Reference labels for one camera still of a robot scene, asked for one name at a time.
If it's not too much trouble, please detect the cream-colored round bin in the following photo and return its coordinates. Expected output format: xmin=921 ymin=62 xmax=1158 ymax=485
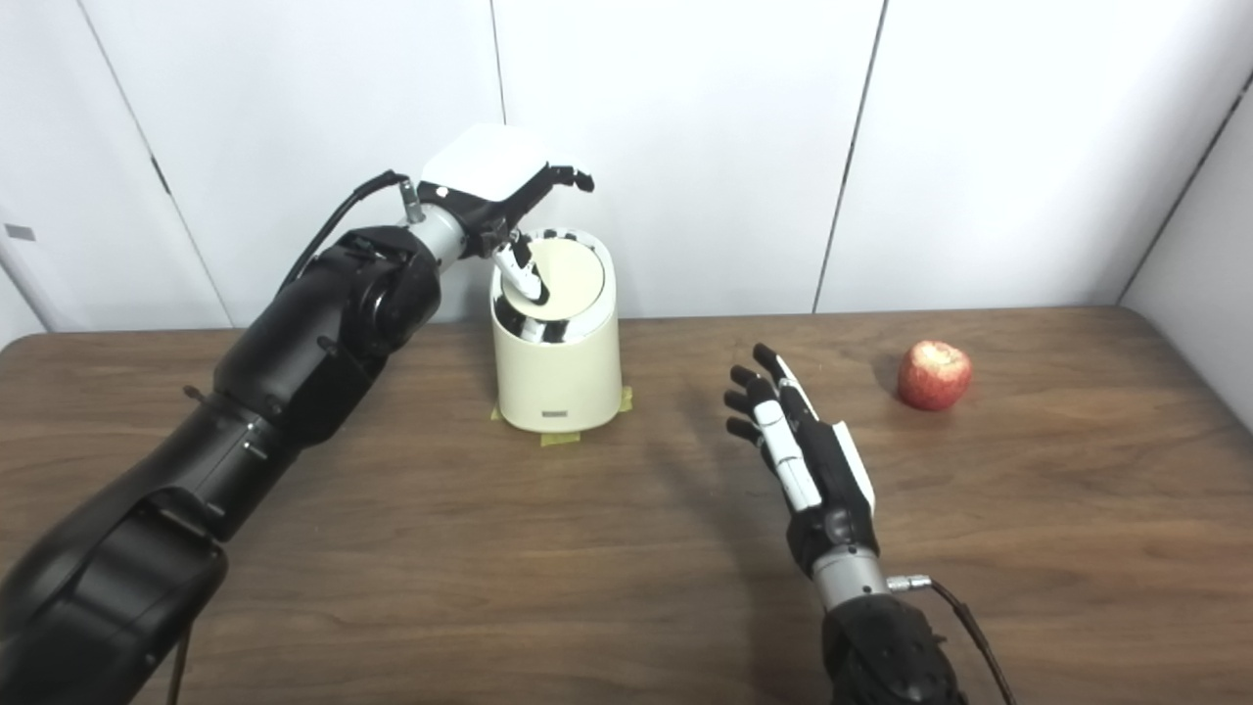
xmin=489 ymin=228 xmax=624 ymax=434

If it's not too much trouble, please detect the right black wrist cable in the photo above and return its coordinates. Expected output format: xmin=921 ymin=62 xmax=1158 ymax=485
xmin=887 ymin=574 xmax=1014 ymax=705

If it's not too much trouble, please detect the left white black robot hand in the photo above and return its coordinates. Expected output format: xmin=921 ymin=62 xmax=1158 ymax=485
xmin=418 ymin=122 xmax=595 ymax=306

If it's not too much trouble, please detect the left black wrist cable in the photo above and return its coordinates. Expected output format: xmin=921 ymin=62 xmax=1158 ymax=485
xmin=279 ymin=171 xmax=427 ymax=295

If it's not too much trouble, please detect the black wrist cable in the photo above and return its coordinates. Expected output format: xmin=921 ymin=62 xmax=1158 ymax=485
xmin=887 ymin=574 xmax=1014 ymax=705
xmin=279 ymin=171 xmax=427 ymax=295

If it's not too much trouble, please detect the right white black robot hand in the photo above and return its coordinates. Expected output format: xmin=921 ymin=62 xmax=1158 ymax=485
xmin=723 ymin=343 xmax=879 ymax=579

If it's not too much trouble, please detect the cream round bin lid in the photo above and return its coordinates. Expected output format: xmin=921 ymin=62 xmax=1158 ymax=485
xmin=519 ymin=238 xmax=606 ymax=319

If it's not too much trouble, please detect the red apple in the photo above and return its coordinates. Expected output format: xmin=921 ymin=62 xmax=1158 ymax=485
xmin=897 ymin=340 xmax=974 ymax=412

